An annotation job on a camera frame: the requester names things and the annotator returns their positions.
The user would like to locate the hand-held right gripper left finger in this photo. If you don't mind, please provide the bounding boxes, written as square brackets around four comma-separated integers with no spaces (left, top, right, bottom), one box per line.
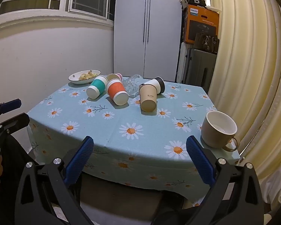
[14,136,94,225]

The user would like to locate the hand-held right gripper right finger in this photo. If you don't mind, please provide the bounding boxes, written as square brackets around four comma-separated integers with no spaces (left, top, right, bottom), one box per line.
[186,135,266,225]

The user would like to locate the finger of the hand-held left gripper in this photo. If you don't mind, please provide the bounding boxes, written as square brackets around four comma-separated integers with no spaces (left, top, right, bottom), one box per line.
[0,112,30,135]
[0,99,22,123]

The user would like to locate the teal and white cup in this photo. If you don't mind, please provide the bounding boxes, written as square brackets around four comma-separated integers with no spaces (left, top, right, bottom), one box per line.
[86,75,109,99]

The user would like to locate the orange and white cup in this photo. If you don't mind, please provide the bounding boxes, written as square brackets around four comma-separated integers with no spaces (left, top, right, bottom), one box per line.
[105,78,129,106]

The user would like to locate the beige paper cup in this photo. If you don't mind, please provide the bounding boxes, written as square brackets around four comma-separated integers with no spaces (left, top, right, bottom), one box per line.
[139,84,158,112]

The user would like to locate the black and white cup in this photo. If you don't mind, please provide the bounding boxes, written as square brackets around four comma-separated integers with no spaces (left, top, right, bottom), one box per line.
[140,76,166,94]

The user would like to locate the clear glass cup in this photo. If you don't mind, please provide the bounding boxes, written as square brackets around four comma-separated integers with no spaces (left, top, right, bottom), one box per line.
[122,74,144,97]

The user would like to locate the pink cup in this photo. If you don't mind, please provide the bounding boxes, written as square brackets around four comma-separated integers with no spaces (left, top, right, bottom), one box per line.
[106,73,123,83]

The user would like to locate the beige ceramic mug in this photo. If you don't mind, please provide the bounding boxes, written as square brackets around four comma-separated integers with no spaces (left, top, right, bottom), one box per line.
[200,111,239,152]

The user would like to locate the blue daisy print tablecloth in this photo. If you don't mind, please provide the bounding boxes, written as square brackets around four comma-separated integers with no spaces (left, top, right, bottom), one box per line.
[27,75,241,208]

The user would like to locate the white bowl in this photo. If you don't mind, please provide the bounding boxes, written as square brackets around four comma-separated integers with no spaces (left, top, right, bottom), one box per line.
[69,70,101,85]

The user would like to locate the yellow food pieces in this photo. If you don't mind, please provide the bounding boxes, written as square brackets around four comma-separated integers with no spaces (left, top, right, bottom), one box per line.
[78,71,97,80]

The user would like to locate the grey suitcase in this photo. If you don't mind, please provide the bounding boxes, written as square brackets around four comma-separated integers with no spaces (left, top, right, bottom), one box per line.
[181,48,217,88]

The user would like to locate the cream curtain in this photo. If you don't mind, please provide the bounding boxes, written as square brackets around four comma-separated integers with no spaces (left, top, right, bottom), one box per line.
[182,0,281,208]

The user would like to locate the white framed window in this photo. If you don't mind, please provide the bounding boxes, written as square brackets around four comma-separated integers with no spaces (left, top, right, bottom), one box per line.
[0,0,119,28]

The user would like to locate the dark handbag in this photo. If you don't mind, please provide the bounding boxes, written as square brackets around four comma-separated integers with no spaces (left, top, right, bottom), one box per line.
[193,32,220,54]

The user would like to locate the orange and black cardboard box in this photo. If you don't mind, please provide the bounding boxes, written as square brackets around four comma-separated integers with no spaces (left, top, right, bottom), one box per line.
[183,4,220,45]

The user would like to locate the grey wardrobe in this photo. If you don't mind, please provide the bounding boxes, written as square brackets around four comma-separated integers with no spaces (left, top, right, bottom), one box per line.
[113,0,186,80]

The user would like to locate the black bag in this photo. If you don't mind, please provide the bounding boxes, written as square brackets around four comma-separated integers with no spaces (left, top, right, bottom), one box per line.
[179,0,206,6]

